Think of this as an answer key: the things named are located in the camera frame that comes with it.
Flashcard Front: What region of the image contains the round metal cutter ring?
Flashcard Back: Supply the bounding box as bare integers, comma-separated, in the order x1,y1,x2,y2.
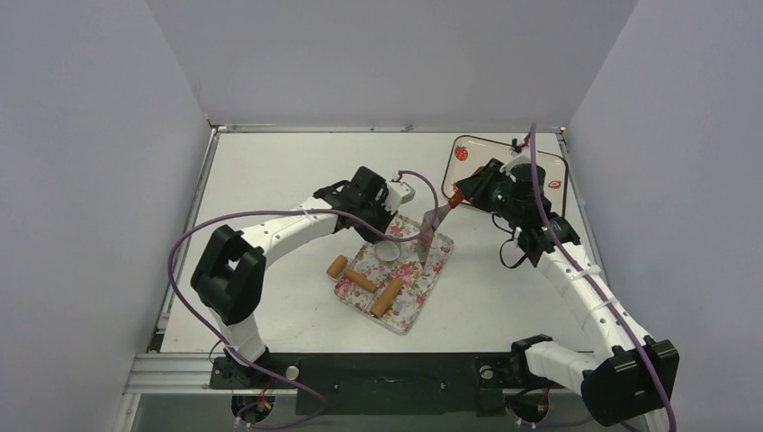
373,239,403,264

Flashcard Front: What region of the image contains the metal spatula wooden handle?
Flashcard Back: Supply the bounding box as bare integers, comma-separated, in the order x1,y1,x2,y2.
414,188,463,266

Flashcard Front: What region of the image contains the floral pattern tray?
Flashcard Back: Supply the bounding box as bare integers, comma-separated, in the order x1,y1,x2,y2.
333,233,454,334

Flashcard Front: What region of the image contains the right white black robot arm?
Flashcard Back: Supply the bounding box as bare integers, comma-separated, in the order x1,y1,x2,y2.
454,159,679,427

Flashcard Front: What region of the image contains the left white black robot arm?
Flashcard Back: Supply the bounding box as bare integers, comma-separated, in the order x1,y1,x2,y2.
190,166,415,387

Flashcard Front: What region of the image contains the strawberry pattern tray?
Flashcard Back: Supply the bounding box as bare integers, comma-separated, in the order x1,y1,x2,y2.
441,134,570,216

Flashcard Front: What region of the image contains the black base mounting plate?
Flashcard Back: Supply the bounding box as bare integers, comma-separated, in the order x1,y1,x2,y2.
208,353,568,418

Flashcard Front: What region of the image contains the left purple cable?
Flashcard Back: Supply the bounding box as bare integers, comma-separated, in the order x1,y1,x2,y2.
166,169,441,432

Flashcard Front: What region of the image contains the purple cable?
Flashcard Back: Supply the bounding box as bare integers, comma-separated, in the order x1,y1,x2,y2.
166,169,441,432
527,122,678,432

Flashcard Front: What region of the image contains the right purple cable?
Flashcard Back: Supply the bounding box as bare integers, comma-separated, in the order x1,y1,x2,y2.
527,122,678,432

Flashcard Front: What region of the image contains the aluminium front rail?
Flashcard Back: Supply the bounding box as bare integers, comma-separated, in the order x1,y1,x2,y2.
123,351,661,396

